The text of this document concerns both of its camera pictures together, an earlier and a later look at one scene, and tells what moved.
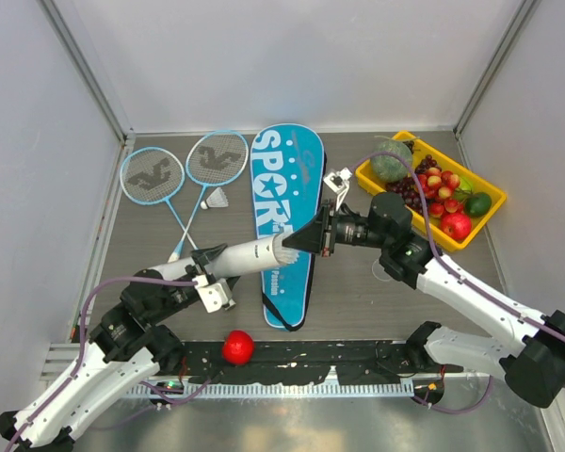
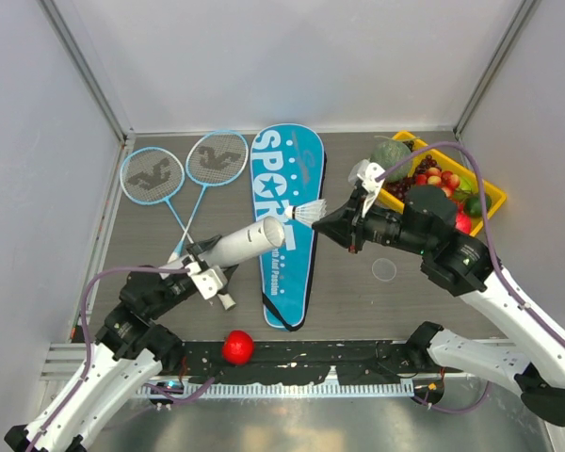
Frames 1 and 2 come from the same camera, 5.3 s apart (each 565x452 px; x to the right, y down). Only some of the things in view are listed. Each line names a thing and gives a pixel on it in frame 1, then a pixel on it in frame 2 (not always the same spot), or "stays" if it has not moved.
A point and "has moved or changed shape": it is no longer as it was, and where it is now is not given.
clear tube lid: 379,271 stays
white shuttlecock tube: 234,259 has moved or changed shape
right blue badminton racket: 215,158 stays
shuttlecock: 217,199 -> 307,212
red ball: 238,347 stays
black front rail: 309,363 stays
